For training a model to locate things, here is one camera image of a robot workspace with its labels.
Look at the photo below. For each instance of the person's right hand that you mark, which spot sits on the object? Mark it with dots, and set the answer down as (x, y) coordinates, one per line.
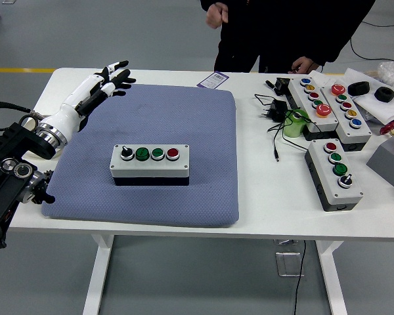
(216, 16)

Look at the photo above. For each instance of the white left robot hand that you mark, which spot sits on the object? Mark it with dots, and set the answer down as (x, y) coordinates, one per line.
(69, 110)

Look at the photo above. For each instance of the person's left hand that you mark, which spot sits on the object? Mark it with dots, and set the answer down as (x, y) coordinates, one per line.
(305, 65)

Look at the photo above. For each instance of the grey four-button control box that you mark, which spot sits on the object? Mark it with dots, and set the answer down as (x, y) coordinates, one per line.
(151, 167)
(328, 180)

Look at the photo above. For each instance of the five-button box, large mushroom button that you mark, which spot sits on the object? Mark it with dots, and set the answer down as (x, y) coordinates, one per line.
(315, 108)

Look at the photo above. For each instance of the five-button box, small red mushroom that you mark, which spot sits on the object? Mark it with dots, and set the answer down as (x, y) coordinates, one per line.
(354, 129)

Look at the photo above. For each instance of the small black device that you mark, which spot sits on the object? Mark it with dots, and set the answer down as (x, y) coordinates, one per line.
(282, 84)

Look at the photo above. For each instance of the black power adapter plug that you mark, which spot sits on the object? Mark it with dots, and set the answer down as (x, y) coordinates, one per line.
(277, 110)

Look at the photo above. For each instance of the green tape roll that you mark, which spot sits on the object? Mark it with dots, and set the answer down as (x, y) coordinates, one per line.
(293, 126)

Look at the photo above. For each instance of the purple-edged barcode card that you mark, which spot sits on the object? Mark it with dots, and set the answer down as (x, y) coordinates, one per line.
(213, 79)

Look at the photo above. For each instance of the white paper sheet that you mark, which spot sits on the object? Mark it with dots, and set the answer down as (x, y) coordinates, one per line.
(374, 106)

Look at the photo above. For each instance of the clear plastic bag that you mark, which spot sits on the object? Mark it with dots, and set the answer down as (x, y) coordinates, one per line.
(390, 72)

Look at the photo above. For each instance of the blue-grey textured mat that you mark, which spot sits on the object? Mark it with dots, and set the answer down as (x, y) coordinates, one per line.
(184, 115)

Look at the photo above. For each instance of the grey box with orange knob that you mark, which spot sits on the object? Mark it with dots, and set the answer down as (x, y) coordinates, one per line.
(387, 162)

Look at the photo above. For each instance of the white table leg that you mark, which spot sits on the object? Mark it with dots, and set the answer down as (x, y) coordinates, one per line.
(333, 279)
(96, 272)

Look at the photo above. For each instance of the clear plastic bracket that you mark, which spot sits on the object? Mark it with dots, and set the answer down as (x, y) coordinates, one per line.
(284, 262)

